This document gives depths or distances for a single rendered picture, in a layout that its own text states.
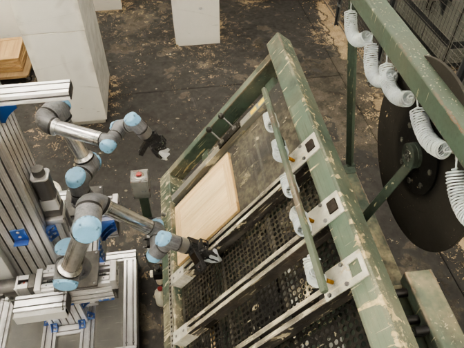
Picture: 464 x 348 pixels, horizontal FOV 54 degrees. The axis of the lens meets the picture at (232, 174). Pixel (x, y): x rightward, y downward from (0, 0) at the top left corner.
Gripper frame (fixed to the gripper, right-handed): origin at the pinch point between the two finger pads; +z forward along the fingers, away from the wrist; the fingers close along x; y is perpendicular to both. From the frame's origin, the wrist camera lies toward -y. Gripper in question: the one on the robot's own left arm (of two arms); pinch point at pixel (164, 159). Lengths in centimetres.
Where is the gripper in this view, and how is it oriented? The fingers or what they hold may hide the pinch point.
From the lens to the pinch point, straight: 261.1
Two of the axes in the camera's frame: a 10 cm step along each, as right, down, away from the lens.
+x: -1.3, -7.1, 6.9
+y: 8.8, -4.1, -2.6
